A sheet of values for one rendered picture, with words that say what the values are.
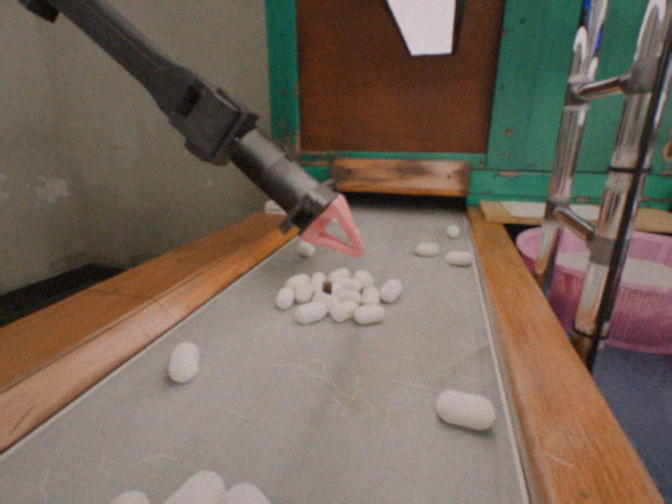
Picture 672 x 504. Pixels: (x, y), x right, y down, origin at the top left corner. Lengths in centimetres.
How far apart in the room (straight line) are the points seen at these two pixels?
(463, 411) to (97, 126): 240
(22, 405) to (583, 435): 35
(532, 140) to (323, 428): 75
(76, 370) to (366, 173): 65
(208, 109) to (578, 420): 46
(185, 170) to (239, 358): 184
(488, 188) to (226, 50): 143
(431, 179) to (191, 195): 154
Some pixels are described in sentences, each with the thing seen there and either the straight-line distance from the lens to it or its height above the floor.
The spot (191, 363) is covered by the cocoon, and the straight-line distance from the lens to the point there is 32.
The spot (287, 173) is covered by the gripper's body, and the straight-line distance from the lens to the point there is 47.
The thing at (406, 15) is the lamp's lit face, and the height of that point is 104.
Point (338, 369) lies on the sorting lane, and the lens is 32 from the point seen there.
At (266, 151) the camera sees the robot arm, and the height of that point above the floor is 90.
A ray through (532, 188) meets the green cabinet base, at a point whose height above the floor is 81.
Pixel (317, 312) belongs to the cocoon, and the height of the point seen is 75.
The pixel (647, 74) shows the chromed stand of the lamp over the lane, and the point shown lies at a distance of 34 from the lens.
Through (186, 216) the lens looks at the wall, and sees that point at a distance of 220.
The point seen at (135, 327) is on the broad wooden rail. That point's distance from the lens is 39.
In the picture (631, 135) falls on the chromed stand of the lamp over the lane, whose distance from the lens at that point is 33.
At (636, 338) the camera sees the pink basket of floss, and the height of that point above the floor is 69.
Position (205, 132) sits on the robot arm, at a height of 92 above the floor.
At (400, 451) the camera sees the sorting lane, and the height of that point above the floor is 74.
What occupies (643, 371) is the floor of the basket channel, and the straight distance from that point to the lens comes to 55.
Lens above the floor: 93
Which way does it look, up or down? 18 degrees down
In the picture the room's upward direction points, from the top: straight up
